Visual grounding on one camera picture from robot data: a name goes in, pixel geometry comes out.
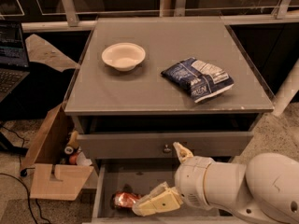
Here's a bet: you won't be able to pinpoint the metal railing frame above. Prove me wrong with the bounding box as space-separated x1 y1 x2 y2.
0 0 299 33

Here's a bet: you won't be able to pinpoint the items inside cardboard box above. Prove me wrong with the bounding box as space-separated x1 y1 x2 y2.
60 130 92 166

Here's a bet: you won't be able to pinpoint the white bowl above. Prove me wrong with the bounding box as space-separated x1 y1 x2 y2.
102 43 146 72

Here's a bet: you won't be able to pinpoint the grey cabinet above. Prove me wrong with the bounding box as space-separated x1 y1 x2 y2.
64 15 276 161

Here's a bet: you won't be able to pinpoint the black floor cable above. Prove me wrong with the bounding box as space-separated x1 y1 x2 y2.
0 121 52 224

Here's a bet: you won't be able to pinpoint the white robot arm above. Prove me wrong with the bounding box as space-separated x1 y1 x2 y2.
133 142 299 224

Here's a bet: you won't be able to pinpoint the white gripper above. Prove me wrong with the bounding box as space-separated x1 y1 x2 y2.
132 142 214 217

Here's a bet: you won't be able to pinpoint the blue chip bag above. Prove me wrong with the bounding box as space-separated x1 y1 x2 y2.
161 57 235 103

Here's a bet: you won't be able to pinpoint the grey top drawer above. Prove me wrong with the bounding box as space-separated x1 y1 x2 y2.
78 132 253 159

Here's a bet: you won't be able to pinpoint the grey open middle drawer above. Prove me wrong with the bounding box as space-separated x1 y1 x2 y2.
92 159 241 224

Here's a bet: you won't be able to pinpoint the brown cardboard box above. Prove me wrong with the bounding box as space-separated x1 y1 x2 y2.
20 105 94 201

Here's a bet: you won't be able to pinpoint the open black laptop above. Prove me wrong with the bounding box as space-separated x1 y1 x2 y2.
0 20 30 102

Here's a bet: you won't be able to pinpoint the round metal drawer knob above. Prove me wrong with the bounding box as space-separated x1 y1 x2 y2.
163 145 172 154

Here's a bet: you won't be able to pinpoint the red coke can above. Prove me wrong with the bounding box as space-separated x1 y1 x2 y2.
111 191 141 209

